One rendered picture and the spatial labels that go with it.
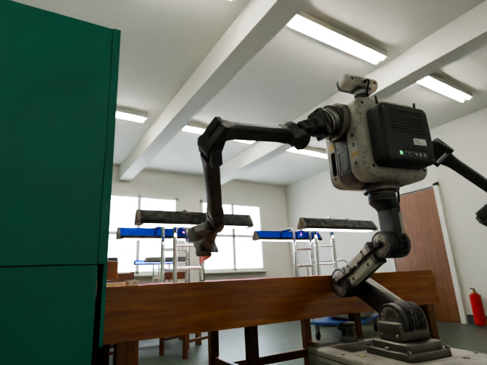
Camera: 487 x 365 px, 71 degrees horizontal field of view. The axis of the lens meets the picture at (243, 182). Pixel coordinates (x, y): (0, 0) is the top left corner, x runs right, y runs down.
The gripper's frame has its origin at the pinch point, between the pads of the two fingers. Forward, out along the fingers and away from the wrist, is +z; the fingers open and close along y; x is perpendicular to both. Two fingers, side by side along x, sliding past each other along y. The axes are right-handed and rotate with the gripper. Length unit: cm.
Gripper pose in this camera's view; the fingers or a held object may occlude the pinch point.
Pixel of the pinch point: (201, 261)
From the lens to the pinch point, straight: 160.0
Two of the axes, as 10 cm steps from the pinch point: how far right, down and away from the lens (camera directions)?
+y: -8.9, -0.6, -4.6
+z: -3.1, 8.2, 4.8
